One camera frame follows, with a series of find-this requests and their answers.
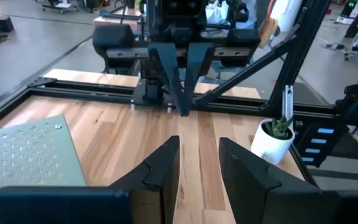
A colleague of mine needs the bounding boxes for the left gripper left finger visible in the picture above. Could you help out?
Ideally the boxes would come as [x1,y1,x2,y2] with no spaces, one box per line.
[0,135,181,224]

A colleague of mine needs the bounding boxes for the black aluminium table frame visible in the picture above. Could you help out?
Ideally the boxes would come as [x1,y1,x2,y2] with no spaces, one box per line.
[0,0,358,187]

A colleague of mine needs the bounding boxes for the office chair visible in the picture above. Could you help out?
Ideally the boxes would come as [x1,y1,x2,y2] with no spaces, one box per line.
[258,0,304,49]

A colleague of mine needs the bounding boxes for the white pot with succulent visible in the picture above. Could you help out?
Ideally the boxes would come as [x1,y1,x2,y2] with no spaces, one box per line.
[250,115,296,166]

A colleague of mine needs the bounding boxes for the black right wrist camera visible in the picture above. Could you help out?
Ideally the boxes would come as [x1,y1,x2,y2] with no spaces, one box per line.
[161,0,207,18]

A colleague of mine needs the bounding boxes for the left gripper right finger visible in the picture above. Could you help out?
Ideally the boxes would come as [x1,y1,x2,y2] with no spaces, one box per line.
[218,138,358,224]

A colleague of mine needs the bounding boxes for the wooden table blue legs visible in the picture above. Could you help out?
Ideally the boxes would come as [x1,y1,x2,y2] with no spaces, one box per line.
[92,7,144,32]

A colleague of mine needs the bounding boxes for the black handheld device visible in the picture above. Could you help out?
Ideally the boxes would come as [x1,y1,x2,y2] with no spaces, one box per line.
[335,67,358,127]

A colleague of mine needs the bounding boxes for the pale green perforated metal shelf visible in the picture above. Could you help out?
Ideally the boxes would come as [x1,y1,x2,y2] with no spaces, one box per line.
[0,114,87,197]

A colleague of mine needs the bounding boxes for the black electronics box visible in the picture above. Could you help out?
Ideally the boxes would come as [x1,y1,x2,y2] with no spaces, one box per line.
[293,119,349,169]

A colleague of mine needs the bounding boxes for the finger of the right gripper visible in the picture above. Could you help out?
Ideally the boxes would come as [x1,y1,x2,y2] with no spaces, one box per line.
[185,42,216,105]
[149,42,191,117]

